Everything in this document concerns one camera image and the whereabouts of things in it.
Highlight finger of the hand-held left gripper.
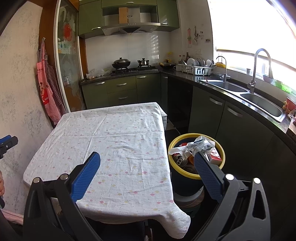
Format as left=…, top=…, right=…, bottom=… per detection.
left=0, top=136, right=18, bottom=159

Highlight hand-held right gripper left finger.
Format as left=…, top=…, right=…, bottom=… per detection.
left=23, top=152, right=101, bottom=241

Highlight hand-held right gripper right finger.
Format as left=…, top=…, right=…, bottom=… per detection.
left=194, top=152, right=271, bottom=241

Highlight red and white carton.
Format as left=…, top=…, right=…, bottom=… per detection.
left=206, top=148, right=223, bottom=165

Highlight yellow-rimmed trash bin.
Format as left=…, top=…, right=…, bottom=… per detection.
left=168, top=133, right=226, bottom=197

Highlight clear labelled plastic bottle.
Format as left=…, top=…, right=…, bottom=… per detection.
left=186, top=136, right=216, bottom=154

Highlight white paper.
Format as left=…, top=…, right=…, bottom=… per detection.
left=168, top=145, right=192, bottom=156

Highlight round brown bin stand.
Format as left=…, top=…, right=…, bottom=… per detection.
left=173, top=190, right=206, bottom=209

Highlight white dotted tablecloth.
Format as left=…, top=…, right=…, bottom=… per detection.
left=23, top=102, right=191, bottom=239

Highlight pink garment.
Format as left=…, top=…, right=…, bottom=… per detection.
left=0, top=209, right=24, bottom=225

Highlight dark red checkered apron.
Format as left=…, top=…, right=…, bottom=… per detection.
left=47, top=65, right=67, bottom=116

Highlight green base cabinets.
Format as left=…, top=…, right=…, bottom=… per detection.
left=81, top=74, right=296, bottom=186

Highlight steel double sink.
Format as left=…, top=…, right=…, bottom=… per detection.
left=199, top=79, right=287, bottom=123

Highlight clear plastic bag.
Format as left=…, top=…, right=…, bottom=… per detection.
left=86, top=68, right=111, bottom=80

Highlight large steel faucet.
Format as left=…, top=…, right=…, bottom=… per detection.
left=248, top=48, right=274, bottom=93

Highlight small steel faucet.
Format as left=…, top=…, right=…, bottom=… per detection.
left=216, top=56, right=231, bottom=82

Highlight black kitchen countertop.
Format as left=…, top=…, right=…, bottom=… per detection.
left=80, top=70, right=296, bottom=144

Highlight sliding glass door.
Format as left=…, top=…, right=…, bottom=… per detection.
left=54, top=0, right=87, bottom=114

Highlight white dish rack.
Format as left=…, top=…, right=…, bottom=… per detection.
left=176, top=64, right=213, bottom=76

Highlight red container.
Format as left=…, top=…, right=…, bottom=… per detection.
left=282, top=97, right=296, bottom=114

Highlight gas stove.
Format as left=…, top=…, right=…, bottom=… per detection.
left=111, top=66, right=159, bottom=75

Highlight white plates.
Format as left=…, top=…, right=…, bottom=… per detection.
left=186, top=58, right=205, bottom=67

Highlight black wok with lid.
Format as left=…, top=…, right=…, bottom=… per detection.
left=112, top=57, right=131, bottom=69

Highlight green plastic item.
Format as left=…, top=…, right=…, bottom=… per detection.
left=275, top=80, right=293, bottom=93

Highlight steel range hood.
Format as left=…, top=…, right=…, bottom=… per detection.
left=101, top=6, right=161, bottom=36

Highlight bright window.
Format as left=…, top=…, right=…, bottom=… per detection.
left=207, top=0, right=296, bottom=93

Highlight brown box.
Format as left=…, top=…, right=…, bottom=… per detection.
left=119, top=7, right=128, bottom=24

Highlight green wall cabinets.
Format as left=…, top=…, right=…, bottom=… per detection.
left=78, top=0, right=180, bottom=39

